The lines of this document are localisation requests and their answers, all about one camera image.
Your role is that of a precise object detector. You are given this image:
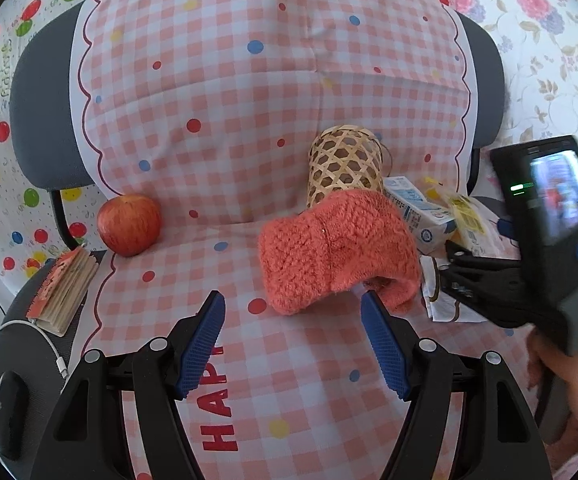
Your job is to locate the white charging cable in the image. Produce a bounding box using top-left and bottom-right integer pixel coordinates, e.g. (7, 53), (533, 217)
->
(0, 319), (70, 378)

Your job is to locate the printed white paper bag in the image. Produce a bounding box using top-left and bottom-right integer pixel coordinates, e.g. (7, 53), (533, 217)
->
(421, 255), (484, 323)

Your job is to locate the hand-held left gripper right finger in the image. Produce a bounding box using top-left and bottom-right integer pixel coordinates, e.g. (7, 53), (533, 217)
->
(360, 290), (554, 480)

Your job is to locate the black round stool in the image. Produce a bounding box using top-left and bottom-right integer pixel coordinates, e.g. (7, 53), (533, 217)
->
(0, 317), (87, 471)

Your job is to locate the orange knit hat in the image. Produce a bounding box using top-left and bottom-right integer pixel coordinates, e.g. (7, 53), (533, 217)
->
(258, 190), (422, 317)

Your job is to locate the yellow label plastic packet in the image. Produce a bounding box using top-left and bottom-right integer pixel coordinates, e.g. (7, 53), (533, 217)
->
(421, 176), (500, 261)

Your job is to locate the woven bamboo basket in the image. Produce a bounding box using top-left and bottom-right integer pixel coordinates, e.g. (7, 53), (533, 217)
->
(306, 126), (386, 209)

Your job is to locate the pink checkered plastic cloth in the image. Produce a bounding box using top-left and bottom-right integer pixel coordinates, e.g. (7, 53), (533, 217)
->
(66, 0), (534, 480)

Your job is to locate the floral print sheet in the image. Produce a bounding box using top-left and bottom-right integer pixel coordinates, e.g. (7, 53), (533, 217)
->
(439, 0), (578, 201)

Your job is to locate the white and blue milk carton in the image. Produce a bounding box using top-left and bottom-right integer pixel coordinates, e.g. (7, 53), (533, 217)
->
(381, 176), (457, 256)

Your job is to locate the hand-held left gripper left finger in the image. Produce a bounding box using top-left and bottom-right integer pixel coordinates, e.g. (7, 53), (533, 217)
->
(29, 290), (227, 480)

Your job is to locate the small worn book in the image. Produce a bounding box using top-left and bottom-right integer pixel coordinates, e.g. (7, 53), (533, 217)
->
(25, 246), (100, 338)

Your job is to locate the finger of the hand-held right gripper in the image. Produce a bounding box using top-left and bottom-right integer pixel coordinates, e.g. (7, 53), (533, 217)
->
(440, 270), (520, 330)
(445, 240), (523, 277)

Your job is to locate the black computer mouse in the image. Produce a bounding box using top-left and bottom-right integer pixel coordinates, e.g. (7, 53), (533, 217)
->
(0, 371), (32, 461)

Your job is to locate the grey chair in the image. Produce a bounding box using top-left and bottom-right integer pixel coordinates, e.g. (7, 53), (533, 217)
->
(9, 0), (507, 341)

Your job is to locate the red apple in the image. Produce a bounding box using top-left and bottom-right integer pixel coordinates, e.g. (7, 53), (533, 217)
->
(97, 193), (163, 258)

